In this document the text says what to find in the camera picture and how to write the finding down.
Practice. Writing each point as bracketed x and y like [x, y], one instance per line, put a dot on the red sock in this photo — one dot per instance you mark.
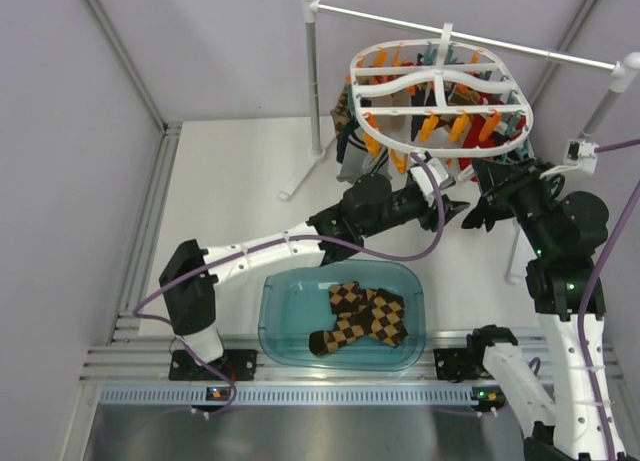
[473, 135]

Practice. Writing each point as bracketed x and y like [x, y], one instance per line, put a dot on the white oval clip hanger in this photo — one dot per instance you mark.
[405, 94]

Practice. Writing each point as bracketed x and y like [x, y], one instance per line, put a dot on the brown patterned hanging sock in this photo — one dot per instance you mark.
[341, 118]

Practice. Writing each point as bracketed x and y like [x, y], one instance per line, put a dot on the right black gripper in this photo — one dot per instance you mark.
[537, 174]

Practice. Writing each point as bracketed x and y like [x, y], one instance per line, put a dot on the perforated cable duct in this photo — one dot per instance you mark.
[304, 395]

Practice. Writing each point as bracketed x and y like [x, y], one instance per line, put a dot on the brown argyle sock front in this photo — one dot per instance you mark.
[353, 307]

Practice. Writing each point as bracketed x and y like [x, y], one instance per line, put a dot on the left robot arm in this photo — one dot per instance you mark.
[194, 275]

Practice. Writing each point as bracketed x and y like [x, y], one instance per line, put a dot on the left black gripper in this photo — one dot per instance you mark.
[429, 219]

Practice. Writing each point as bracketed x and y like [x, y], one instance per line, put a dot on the black sock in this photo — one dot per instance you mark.
[484, 214]

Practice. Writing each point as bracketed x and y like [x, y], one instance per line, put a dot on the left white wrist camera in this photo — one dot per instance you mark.
[428, 173]

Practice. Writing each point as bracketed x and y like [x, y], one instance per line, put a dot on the grey striped sock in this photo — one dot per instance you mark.
[353, 157]
[379, 164]

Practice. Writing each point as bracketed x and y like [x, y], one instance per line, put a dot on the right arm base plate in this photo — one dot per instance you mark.
[456, 365]

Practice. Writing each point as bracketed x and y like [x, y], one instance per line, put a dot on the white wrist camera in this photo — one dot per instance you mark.
[581, 156]
[428, 173]

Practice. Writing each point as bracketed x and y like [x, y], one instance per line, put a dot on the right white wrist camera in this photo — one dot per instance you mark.
[581, 156]

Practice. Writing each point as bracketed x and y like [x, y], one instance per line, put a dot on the brown argyle sock back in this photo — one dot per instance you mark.
[388, 311]

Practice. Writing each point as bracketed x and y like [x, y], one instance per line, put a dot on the teal plastic basin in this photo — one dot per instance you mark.
[296, 303]

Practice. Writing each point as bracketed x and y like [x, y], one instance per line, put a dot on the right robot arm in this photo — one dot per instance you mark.
[570, 241]

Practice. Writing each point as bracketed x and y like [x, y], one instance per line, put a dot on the brown argyle sock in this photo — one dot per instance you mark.
[388, 311]
[353, 307]

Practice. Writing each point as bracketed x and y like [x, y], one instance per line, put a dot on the white drying rack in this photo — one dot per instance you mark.
[623, 73]

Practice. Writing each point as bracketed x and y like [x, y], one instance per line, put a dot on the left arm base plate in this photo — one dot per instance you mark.
[235, 364]

